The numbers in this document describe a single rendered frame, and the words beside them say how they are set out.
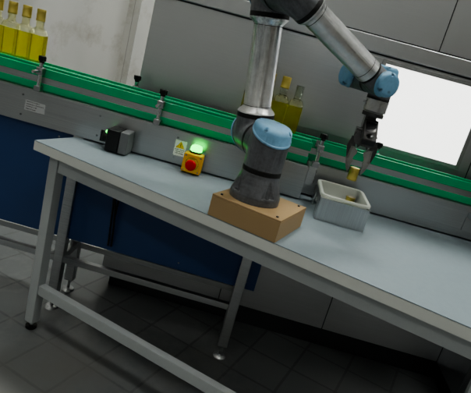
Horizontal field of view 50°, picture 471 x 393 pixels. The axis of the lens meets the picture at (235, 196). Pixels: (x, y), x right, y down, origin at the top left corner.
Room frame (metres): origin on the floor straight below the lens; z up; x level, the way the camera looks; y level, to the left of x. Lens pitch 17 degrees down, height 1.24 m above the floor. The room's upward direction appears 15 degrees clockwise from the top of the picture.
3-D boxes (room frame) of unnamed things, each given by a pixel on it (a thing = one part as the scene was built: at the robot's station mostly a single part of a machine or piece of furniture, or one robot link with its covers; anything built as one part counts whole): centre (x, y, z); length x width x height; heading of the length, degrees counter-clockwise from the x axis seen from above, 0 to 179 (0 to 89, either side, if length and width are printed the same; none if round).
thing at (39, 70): (1.82, 0.81, 0.94); 0.07 x 0.04 x 0.13; 178
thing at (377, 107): (1.72, -0.37, 1.15); 0.08 x 0.08 x 0.05
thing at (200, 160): (1.79, 0.18, 0.79); 0.07 x 0.07 x 0.07; 88
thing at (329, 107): (2.10, -0.40, 1.15); 0.90 x 0.03 x 0.34; 88
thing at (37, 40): (2.00, 0.90, 1.02); 0.06 x 0.06 x 0.28; 88
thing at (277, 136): (1.46, -0.05, 0.98); 0.13 x 0.12 x 0.14; 22
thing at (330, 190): (1.74, -0.36, 0.80); 0.22 x 0.17 x 0.09; 178
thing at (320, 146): (1.84, -0.25, 0.95); 0.17 x 0.03 x 0.12; 178
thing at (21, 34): (2.00, 0.96, 1.02); 0.06 x 0.06 x 0.28; 88
